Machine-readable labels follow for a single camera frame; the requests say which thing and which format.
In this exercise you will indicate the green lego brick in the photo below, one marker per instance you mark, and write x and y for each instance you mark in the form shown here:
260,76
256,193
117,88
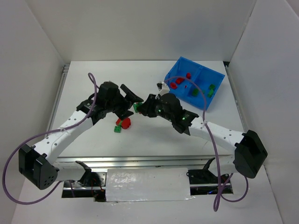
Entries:
210,93
212,87

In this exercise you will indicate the green square lego studs up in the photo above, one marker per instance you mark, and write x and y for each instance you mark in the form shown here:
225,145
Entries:
117,129

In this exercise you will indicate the green lego brick in bin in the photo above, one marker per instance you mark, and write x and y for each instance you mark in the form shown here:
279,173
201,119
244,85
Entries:
210,93

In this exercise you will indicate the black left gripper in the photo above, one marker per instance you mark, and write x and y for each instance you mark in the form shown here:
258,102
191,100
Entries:
126,102

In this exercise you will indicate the aluminium table edge rail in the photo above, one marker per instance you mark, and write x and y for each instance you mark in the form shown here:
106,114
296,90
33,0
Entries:
140,161

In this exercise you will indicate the red arch lego piece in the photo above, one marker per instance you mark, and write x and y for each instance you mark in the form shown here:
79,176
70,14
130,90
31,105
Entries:
173,85

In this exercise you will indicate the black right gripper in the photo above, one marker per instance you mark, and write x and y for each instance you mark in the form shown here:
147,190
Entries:
149,105

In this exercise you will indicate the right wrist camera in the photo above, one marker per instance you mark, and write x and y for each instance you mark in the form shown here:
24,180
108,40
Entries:
163,89

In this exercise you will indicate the blue plastic sorting bin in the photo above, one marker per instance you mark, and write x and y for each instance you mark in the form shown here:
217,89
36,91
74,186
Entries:
201,78

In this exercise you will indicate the red rounded lego piece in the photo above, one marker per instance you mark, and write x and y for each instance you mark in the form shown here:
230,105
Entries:
126,123

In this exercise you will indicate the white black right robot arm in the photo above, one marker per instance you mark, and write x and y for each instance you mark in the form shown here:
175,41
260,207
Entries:
247,152

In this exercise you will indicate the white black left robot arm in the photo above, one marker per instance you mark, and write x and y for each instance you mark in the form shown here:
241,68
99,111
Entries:
39,163

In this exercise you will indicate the red lego piece in bin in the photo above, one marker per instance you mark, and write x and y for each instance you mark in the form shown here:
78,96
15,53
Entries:
179,80

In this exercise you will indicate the white taped cover plate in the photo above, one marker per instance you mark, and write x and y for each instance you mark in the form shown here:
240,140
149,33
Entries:
147,184

